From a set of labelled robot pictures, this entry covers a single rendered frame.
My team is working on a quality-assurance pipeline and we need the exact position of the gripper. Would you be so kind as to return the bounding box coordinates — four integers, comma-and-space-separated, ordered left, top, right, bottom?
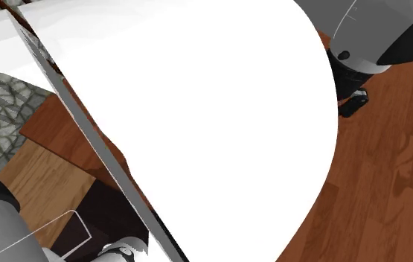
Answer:
327, 48, 374, 118

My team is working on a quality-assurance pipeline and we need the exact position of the white round-edged furniture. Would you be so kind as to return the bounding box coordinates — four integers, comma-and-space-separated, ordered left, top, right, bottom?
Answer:
0, 0, 339, 262

